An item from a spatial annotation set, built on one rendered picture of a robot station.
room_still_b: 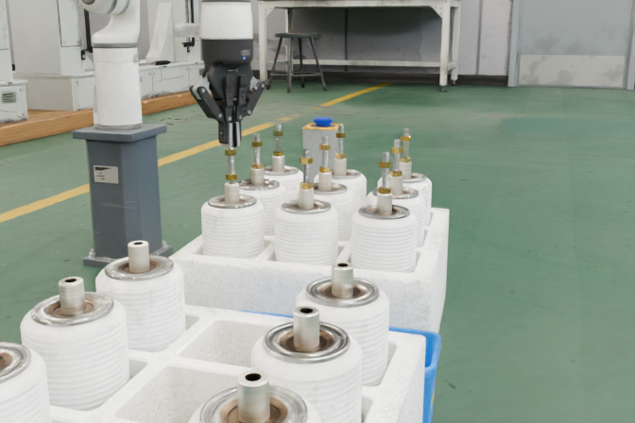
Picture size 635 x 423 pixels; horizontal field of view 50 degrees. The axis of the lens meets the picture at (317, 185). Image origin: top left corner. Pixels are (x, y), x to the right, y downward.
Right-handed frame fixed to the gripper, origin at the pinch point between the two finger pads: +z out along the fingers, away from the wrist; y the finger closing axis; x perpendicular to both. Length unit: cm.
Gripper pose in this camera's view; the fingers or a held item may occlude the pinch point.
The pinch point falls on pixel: (230, 134)
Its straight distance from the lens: 103.7
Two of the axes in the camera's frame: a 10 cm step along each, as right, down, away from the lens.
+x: -7.2, -1.6, 6.8
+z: 0.0, 9.7, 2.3
